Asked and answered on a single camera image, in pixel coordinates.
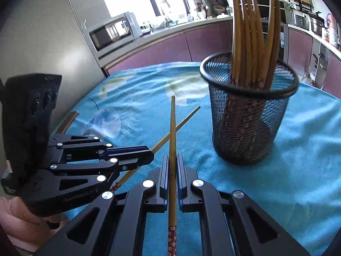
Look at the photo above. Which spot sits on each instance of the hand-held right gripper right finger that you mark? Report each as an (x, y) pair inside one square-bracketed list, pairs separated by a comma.
[(182, 192)]

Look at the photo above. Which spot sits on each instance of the pink curved base cabinets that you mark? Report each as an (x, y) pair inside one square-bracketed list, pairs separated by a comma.
[(330, 69)]

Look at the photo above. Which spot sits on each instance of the glass jar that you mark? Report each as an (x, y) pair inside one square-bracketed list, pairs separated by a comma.
[(145, 26)]

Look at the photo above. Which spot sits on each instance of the white microwave oven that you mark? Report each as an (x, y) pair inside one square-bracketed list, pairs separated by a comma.
[(114, 33)]

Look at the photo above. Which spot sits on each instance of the steel stock pot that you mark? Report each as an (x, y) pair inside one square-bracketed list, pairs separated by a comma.
[(316, 26)]

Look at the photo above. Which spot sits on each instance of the pink base cabinets with sink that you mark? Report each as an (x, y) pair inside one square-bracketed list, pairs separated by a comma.
[(173, 42)]

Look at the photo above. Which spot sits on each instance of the white canister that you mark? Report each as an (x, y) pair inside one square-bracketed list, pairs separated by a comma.
[(333, 36)]

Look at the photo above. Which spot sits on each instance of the pink thermos jug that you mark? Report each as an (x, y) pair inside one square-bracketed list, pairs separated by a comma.
[(331, 21)]

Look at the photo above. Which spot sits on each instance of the bamboo chopstick red patterned end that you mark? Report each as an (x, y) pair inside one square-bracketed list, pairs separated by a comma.
[(172, 138), (183, 120)]

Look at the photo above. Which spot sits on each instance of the black wall rack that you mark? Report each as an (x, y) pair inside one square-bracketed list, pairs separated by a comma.
[(303, 4)]

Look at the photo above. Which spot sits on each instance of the bundle of bamboo chopsticks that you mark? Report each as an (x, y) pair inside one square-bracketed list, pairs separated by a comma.
[(250, 45)]

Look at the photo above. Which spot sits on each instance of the person's left forearm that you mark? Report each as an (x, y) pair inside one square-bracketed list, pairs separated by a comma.
[(21, 245)]

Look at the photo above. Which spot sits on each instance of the blue printed tablecloth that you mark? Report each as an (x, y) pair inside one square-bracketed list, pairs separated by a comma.
[(133, 106)]

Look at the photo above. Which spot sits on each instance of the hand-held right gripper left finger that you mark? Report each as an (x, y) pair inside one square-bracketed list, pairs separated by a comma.
[(163, 189)]

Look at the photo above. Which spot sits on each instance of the silver rice cooker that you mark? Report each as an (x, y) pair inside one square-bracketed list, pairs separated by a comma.
[(299, 20)]

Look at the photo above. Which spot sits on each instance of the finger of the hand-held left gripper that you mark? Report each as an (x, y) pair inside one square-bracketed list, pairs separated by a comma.
[(128, 149), (135, 161)]

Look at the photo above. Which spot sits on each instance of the silver refrigerator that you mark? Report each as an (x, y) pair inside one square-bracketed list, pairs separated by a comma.
[(53, 32)]

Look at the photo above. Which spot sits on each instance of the black range hood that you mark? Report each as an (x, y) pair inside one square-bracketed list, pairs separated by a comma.
[(266, 8)]

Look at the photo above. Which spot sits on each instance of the black built-in oven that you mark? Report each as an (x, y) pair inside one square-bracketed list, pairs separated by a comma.
[(283, 42)]

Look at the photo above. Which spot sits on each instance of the white utensil holder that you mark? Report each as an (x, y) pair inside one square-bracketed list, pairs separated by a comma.
[(165, 6)]

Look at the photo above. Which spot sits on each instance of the black mesh chopstick holder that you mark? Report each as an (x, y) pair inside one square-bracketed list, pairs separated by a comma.
[(247, 128)]

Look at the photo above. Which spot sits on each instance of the person's left hand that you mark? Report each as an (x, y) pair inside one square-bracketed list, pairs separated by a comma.
[(26, 218)]

